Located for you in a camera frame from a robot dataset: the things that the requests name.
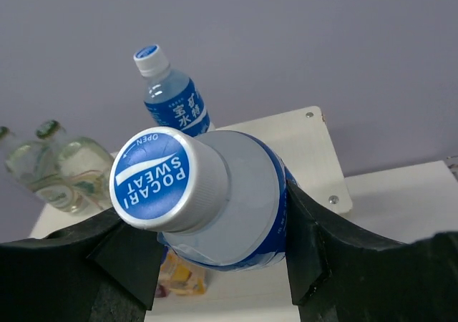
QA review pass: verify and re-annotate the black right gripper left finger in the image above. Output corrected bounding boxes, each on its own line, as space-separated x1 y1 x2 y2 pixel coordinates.
1 210 164 321

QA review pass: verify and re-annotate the yellow pineapple juice carton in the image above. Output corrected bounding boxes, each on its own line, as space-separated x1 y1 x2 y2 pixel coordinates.
157 247 207 296

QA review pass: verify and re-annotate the glass soda bottle green cap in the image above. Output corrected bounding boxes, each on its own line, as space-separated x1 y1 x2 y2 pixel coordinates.
1 126 74 212

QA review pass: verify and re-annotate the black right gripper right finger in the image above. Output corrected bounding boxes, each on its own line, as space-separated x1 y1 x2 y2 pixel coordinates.
286 182 457 321

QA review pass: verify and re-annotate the white two-tier shelf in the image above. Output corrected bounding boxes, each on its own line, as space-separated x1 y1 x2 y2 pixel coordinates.
28 106 354 322

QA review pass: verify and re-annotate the water bottle blue label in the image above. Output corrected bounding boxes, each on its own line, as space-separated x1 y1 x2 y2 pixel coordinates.
109 127 293 272
133 44 215 137

